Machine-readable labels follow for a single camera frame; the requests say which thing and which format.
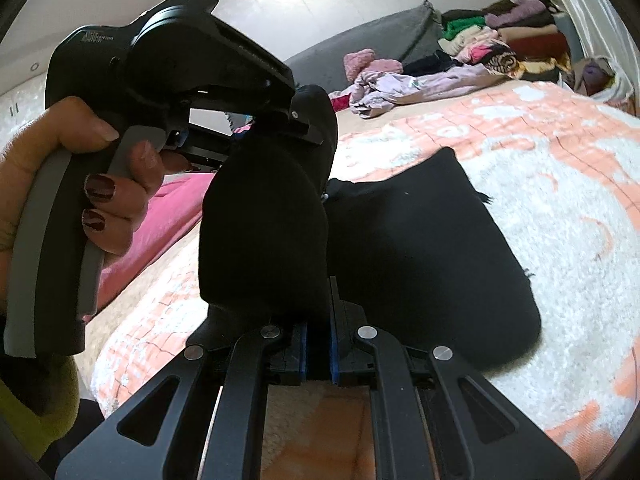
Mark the black orange sweater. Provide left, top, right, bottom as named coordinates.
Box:
left=198, top=86, right=541, bottom=370

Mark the green sleeve forearm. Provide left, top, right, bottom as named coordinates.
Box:
left=1, top=356, right=79, bottom=462

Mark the pile of folded clothes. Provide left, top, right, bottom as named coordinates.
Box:
left=404, top=0, right=572, bottom=82

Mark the bag with clothes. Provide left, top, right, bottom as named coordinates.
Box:
left=562, top=56, right=637, bottom=115

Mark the left hand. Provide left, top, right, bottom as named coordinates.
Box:
left=1, top=96, right=191, bottom=311

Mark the beige bed sheet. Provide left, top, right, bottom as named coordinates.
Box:
left=75, top=82, right=516, bottom=411

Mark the pink velvet blanket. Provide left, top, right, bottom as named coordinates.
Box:
left=84, top=174, right=214, bottom=322

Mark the white wardrobe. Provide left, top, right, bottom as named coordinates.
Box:
left=0, top=74, right=47, bottom=148

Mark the red garment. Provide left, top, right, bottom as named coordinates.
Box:
left=329, top=91, right=352, bottom=113

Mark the pink fluffy hat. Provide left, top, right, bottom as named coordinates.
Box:
left=343, top=49, right=404, bottom=84

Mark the lilac crumpled garment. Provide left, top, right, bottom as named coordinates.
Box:
left=349, top=65, right=506, bottom=119

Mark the grey headboard cover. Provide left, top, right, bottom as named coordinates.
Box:
left=285, top=0, right=442, bottom=93

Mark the peach white plaid blanket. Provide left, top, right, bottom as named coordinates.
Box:
left=89, top=81, right=640, bottom=480

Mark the white satin curtain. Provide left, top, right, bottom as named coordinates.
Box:
left=553, top=0, right=639, bottom=115

